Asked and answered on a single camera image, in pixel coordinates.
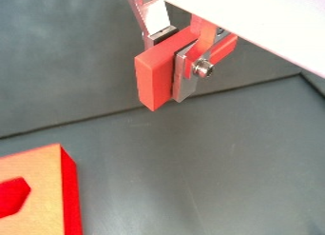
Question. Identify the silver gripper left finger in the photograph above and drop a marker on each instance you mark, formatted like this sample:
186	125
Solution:
153	21

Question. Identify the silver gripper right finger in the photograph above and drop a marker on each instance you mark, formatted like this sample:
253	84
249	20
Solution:
195	60

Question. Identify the red double-square peg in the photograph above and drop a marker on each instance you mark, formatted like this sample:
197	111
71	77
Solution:
154	63

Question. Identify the red shape-sorting board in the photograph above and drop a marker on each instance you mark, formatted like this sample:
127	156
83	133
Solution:
38	179

